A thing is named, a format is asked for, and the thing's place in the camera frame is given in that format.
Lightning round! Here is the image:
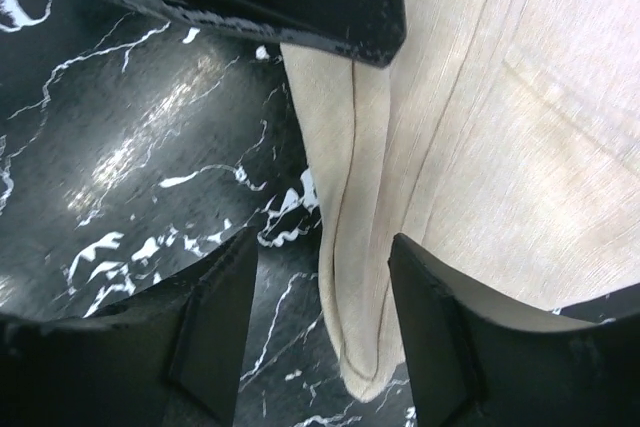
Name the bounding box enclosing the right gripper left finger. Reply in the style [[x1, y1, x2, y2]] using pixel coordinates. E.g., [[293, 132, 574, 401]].
[[1, 228, 258, 426]]

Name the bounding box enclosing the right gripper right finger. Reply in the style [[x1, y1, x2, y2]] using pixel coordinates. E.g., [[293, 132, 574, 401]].
[[388, 234, 639, 426]]

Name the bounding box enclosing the beige cloth napkin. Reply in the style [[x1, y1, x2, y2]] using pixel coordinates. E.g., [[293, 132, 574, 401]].
[[282, 0, 639, 402]]

